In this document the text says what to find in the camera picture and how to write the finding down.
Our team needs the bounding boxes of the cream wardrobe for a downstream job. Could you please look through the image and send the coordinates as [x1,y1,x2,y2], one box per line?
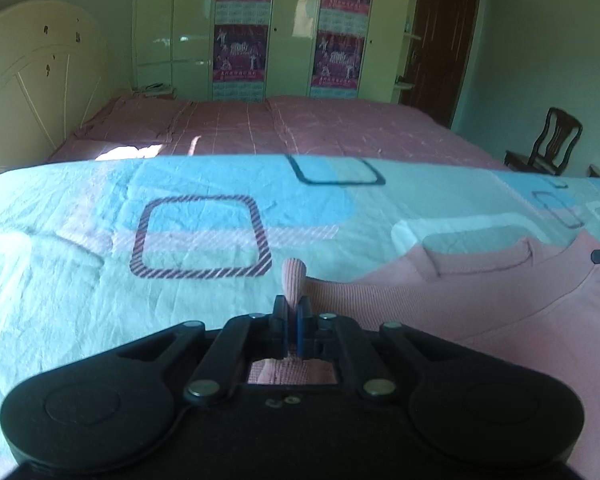
[132,0,518,103]

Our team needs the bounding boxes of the dark wooden chair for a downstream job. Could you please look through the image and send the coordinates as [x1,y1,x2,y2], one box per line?
[504,106,583,177]

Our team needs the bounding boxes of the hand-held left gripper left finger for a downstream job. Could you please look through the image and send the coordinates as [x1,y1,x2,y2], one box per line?
[117,294,287,403]

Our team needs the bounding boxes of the blue patterned bed sheet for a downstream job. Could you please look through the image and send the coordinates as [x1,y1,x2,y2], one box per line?
[0,155,600,476]

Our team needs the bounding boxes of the clutter on nightstand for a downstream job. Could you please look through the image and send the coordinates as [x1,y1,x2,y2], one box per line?
[132,82,177,98]

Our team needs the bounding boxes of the pink checked bed sheet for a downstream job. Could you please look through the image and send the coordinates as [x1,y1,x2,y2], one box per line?
[47,95,511,171]

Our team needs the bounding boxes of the dark brown door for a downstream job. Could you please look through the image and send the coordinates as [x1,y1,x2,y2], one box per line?
[399,0,481,128]

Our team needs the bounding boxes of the cream headboard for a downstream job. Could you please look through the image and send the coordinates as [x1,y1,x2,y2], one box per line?
[0,0,113,176]

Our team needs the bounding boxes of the white corner shelves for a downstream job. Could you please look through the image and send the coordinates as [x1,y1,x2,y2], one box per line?
[394,0,430,92]

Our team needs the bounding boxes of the pink sweater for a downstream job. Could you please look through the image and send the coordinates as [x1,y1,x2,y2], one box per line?
[245,232,600,480]

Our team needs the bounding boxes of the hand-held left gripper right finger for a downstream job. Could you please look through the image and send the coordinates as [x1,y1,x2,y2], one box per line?
[296,295,461,401]

